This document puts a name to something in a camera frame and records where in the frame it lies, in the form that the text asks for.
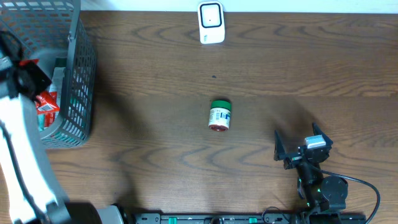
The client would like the white barcode scanner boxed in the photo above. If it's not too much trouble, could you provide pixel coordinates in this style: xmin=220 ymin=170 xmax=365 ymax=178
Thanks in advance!
xmin=198 ymin=1 xmax=226 ymax=45

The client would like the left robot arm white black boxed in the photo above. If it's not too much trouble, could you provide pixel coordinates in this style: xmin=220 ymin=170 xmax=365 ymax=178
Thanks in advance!
xmin=1 ymin=40 xmax=126 ymax=223

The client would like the red snack bag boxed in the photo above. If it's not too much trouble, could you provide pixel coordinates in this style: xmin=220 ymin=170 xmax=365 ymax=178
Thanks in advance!
xmin=35 ymin=91 xmax=60 ymax=131

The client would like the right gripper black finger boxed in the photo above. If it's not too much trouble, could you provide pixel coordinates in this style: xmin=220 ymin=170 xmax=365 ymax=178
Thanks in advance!
xmin=312 ymin=123 xmax=333 ymax=146
xmin=274 ymin=131 xmax=285 ymax=161

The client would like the green lid jar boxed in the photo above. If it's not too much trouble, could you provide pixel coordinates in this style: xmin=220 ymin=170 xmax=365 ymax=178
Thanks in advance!
xmin=208 ymin=100 xmax=232 ymax=132

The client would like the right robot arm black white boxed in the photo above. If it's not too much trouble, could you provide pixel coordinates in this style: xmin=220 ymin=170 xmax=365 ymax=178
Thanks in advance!
xmin=274 ymin=123 xmax=348 ymax=213

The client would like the grey plastic mesh basket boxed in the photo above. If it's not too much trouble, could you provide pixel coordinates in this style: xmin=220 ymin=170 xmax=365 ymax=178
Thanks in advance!
xmin=1 ymin=0 xmax=96 ymax=149

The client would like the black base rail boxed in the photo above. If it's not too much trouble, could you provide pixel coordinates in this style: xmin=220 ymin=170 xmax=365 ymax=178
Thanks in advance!
xmin=132 ymin=212 xmax=366 ymax=224

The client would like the green white 3M package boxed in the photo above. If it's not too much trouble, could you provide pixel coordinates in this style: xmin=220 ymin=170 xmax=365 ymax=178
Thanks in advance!
xmin=49 ymin=58 xmax=67 ymax=106

